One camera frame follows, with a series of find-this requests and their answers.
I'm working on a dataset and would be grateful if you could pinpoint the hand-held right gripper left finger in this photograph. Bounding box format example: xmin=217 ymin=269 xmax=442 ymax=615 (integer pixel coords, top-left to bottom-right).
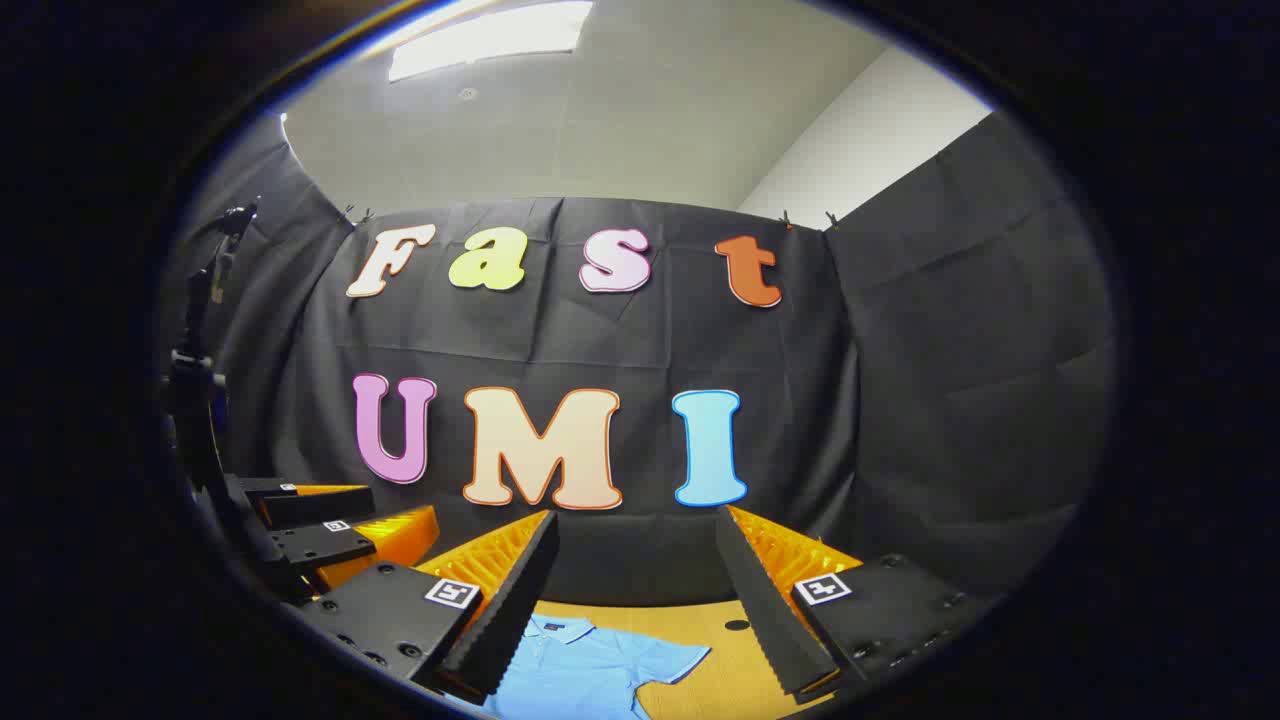
xmin=290 ymin=508 xmax=561 ymax=706

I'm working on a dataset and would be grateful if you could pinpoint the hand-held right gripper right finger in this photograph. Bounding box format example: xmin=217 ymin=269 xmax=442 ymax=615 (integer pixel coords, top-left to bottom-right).
xmin=714 ymin=504 xmax=996 ymax=701

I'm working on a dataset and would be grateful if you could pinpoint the light blue T-shirt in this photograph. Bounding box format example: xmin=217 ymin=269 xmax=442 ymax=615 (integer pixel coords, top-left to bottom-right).
xmin=480 ymin=614 xmax=713 ymax=720

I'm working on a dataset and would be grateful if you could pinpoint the black backdrop cloth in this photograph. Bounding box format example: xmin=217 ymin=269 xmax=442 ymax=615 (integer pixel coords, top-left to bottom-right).
xmin=160 ymin=110 xmax=1116 ymax=611

